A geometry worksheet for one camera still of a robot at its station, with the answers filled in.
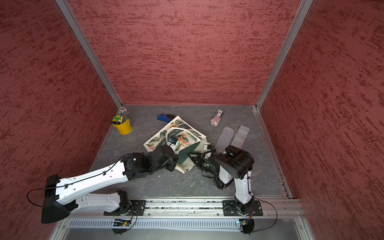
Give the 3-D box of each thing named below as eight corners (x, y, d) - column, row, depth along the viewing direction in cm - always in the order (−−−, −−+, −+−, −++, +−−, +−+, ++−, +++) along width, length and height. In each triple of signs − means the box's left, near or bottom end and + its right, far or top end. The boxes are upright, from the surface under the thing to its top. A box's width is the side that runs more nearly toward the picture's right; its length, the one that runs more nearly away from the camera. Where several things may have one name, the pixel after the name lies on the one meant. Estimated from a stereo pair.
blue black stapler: (157, 121, 113) (156, 116, 109) (159, 117, 116) (158, 113, 112) (173, 122, 112) (172, 118, 108) (174, 119, 115) (173, 114, 111)
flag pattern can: (209, 125, 111) (209, 122, 108) (216, 112, 120) (217, 108, 117) (216, 128, 110) (217, 125, 106) (223, 114, 118) (224, 111, 115)
